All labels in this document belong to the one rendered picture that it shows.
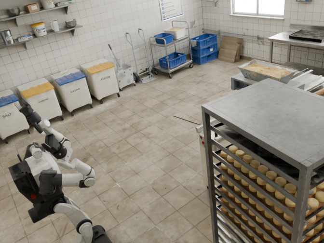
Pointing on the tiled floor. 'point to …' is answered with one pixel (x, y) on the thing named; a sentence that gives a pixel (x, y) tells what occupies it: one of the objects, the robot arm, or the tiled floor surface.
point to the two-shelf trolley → (175, 51)
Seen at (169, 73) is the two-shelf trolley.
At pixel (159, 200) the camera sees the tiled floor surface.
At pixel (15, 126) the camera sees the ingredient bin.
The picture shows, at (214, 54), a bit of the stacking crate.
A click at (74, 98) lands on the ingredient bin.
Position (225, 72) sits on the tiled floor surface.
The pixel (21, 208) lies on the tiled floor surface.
